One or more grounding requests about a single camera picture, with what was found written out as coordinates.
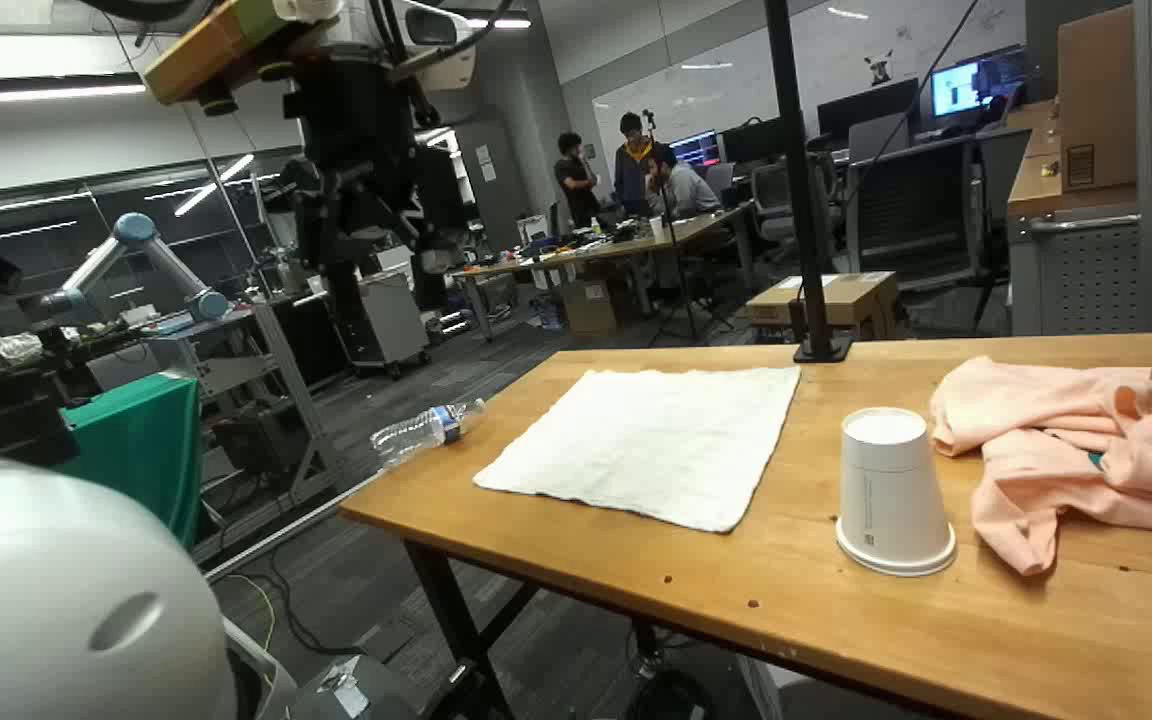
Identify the black camera stand pole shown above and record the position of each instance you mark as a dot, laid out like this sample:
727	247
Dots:
802	201

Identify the person in black shirt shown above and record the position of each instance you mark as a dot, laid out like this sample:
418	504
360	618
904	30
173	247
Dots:
577	182

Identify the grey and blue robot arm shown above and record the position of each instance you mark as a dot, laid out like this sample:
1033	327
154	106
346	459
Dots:
151	247

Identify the green cloth cover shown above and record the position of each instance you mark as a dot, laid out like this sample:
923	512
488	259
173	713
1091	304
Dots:
139	444

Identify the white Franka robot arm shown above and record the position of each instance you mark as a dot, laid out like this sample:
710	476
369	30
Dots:
56	600

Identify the white cloth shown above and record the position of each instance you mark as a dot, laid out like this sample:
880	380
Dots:
651	444

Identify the black office chair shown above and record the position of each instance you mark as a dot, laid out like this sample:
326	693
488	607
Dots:
910	201

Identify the person in dark jacket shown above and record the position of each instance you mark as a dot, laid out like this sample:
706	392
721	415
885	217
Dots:
633	167

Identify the large cardboard sheet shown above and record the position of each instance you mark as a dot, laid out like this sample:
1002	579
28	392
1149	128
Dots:
1102	94

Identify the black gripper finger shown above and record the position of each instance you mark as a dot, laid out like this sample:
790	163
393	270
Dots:
341	206
398	201

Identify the pink cloth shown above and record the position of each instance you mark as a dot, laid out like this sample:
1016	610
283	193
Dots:
1068	442

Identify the clear plastic water bottle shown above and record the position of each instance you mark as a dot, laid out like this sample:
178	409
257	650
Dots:
418	428

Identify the lit computer monitor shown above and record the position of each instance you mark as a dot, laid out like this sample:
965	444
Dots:
969	88

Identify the white paper cup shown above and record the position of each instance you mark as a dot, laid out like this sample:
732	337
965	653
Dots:
891	495

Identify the black table frame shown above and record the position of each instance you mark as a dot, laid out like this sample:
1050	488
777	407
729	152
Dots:
449	615

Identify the grey metal cart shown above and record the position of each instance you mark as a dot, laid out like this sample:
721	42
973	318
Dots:
251	403

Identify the white rolling cabinet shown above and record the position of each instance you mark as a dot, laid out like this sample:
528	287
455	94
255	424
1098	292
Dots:
393	321

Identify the person in grey shirt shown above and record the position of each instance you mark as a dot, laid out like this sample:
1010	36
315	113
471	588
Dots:
685	189

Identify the long wooden desk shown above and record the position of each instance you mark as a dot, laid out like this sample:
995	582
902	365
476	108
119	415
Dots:
603	247

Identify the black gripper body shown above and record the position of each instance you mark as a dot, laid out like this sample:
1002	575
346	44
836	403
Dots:
353	113

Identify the wooden wrist mount block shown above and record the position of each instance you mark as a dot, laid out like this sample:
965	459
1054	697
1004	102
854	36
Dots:
216	44

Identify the grey cabinet with wooden top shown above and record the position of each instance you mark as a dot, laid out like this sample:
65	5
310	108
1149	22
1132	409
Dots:
1098	267

